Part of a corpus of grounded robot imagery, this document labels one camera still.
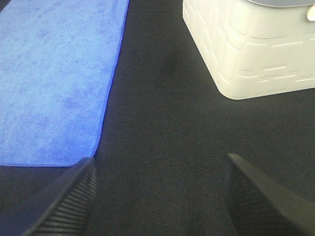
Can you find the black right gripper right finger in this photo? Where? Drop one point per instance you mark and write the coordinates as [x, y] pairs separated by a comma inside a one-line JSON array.
[[259, 206]]

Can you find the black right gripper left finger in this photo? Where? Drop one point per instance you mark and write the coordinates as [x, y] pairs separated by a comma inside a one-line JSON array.
[[61, 209]]

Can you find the blue microfibre towel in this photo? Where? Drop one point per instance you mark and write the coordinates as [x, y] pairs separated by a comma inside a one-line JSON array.
[[57, 63]]

